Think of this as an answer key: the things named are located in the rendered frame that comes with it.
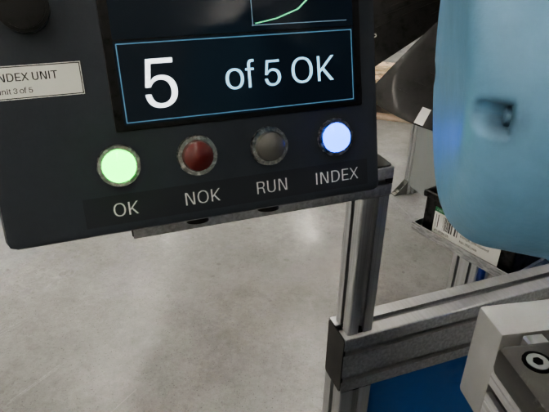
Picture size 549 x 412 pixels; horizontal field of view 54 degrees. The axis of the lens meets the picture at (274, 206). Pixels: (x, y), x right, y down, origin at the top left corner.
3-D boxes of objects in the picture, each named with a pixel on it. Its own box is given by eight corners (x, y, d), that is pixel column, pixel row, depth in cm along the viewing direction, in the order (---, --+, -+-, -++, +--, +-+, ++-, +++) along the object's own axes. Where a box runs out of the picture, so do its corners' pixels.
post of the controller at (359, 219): (359, 313, 61) (377, 152, 51) (372, 330, 58) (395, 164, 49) (335, 319, 60) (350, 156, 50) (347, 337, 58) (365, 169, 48)
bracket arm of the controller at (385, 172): (375, 181, 53) (378, 153, 51) (391, 194, 50) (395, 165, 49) (128, 221, 45) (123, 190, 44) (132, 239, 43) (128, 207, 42)
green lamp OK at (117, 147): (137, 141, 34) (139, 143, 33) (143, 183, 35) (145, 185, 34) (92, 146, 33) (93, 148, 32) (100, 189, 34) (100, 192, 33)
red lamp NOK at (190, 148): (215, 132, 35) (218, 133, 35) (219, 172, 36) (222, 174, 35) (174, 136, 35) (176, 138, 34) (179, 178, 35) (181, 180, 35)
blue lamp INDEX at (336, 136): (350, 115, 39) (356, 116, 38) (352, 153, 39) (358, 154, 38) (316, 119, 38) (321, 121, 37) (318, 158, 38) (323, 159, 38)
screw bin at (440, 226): (498, 192, 98) (506, 157, 94) (590, 233, 86) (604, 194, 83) (417, 228, 87) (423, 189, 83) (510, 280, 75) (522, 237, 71)
